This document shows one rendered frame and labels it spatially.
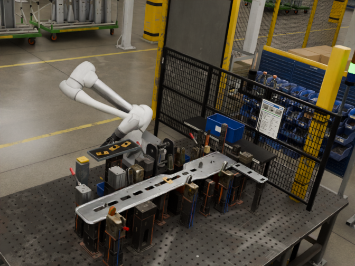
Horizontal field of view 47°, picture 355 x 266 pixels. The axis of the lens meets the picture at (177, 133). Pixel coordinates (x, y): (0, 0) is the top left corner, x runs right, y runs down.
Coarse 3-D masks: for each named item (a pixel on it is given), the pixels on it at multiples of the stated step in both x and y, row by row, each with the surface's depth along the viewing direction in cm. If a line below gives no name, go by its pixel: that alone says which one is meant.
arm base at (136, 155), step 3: (141, 138) 356; (144, 141) 357; (147, 141) 356; (141, 144) 352; (144, 144) 355; (144, 147) 354; (138, 150) 353; (141, 150) 354; (129, 153) 356; (132, 153) 356; (135, 153) 354; (138, 153) 354; (141, 153) 355; (126, 156) 356; (129, 156) 357; (135, 156) 354; (138, 156) 354
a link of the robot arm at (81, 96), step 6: (78, 96) 319; (84, 96) 319; (84, 102) 319; (90, 102) 318; (96, 102) 319; (96, 108) 320; (102, 108) 321; (108, 108) 323; (114, 108) 326; (114, 114) 326; (120, 114) 327; (126, 114) 327; (138, 126) 321
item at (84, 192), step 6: (78, 186) 262; (84, 186) 263; (78, 192) 260; (84, 192) 257; (90, 192) 261; (78, 198) 262; (84, 198) 259; (90, 198) 263; (78, 204) 264; (78, 216) 269; (78, 222) 270; (78, 228) 272; (78, 234) 273
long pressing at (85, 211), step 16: (192, 160) 322; (208, 160) 326; (224, 160) 329; (160, 176) 296; (208, 176) 306; (128, 192) 274; (144, 192) 276; (160, 192) 279; (80, 208) 252; (128, 208) 259
